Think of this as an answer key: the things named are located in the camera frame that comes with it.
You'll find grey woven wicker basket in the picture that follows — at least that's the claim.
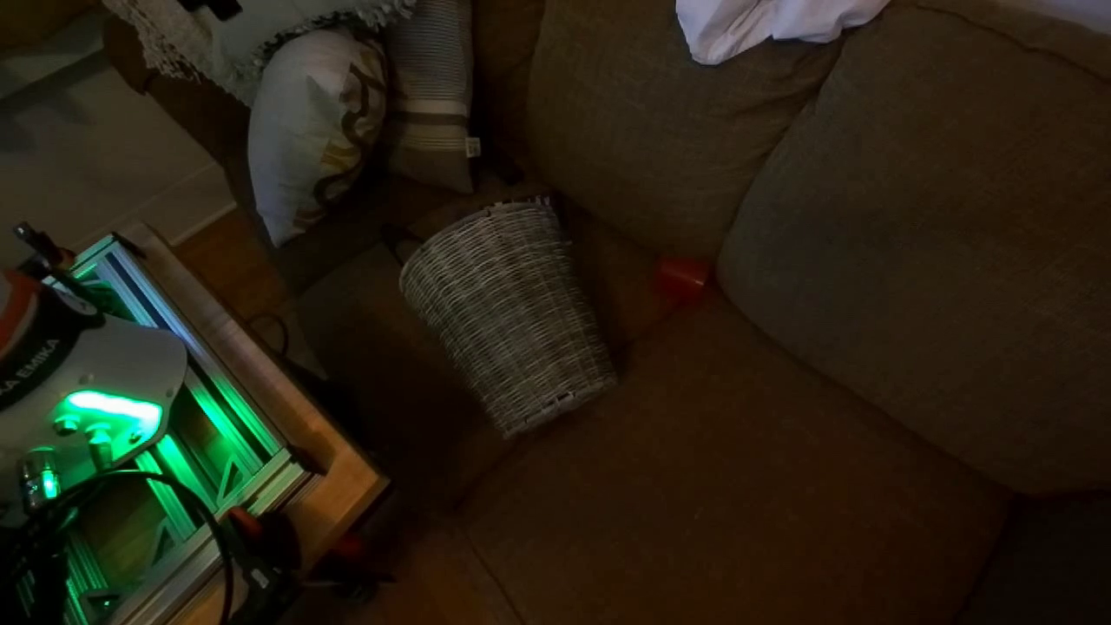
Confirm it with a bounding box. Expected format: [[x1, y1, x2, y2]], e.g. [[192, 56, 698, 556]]
[[396, 196, 620, 442]]

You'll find small red object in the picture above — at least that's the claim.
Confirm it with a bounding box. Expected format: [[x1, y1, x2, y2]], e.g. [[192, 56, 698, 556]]
[[651, 253, 714, 310]]

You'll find narrow brown sofa back cushion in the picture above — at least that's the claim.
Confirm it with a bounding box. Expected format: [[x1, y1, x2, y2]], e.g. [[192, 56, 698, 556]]
[[524, 0, 842, 265]]

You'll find beige striped throw pillow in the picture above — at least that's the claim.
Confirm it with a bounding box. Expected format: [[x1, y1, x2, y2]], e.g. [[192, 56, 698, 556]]
[[377, 0, 481, 199]]

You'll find brown fabric sofa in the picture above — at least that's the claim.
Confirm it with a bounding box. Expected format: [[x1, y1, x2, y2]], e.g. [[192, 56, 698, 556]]
[[101, 0, 1111, 625]]

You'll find wide brown sofa seat cushion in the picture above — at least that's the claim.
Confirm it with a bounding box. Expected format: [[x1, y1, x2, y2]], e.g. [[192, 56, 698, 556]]
[[462, 292, 1009, 625]]

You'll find white patterned throw pillow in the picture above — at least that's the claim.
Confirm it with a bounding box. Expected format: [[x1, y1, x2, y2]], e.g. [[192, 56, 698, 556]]
[[243, 28, 392, 249]]

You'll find white crumpled cloth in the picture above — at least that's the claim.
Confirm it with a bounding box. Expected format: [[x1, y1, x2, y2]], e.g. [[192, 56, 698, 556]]
[[673, 0, 895, 71]]

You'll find red clamp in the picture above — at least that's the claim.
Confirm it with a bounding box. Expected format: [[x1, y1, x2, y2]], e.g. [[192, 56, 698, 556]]
[[221, 506, 375, 586]]

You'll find large brown sofa back cushion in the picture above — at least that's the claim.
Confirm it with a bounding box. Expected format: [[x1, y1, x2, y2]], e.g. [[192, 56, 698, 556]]
[[714, 0, 1111, 500]]

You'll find white lace cloth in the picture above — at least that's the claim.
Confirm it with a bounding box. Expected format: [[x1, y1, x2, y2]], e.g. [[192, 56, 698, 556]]
[[101, 0, 426, 112]]

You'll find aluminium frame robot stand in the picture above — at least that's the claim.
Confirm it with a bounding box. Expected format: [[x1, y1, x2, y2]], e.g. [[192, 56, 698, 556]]
[[44, 228, 317, 625]]

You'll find black cable loop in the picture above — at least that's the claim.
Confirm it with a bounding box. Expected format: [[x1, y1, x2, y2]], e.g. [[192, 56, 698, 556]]
[[0, 466, 241, 625]]

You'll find black lever handle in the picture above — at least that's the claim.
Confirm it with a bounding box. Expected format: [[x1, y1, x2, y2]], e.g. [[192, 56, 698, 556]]
[[12, 221, 104, 323]]

